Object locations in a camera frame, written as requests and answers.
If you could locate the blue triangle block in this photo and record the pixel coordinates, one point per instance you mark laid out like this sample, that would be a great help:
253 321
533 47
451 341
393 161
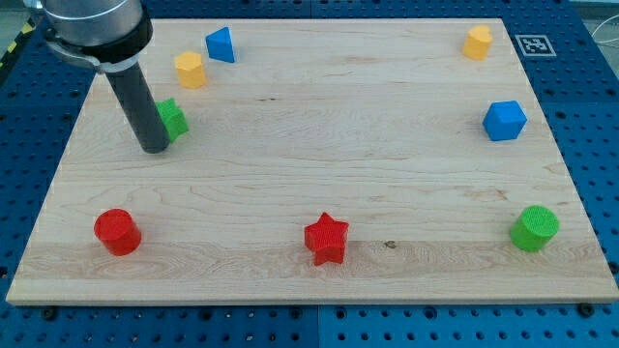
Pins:
220 46

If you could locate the light wooden board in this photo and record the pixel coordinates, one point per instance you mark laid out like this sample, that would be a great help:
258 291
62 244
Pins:
378 123

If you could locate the red star block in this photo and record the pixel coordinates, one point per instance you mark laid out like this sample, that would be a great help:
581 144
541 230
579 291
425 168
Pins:
327 239

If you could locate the green star block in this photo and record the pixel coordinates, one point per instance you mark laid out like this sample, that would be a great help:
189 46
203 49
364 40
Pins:
173 118

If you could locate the yellow hexagon block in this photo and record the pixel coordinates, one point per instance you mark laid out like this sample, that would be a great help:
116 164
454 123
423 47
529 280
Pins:
190 69

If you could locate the red cylinder block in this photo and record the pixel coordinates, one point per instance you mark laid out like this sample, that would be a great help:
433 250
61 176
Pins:
117 231

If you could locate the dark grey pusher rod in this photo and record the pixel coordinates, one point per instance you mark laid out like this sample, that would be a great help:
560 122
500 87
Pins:
132 92

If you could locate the blue hexagon block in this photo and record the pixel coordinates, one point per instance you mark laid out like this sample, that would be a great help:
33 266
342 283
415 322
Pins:
504 120

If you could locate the yellow heart block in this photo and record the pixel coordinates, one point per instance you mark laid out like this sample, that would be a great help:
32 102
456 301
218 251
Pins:
477 43

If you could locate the green cylinder block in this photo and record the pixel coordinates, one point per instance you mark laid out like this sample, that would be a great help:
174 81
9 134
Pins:
534 228

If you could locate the white fiducial marker tag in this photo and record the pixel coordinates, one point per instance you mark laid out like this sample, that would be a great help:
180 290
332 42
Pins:
532 45

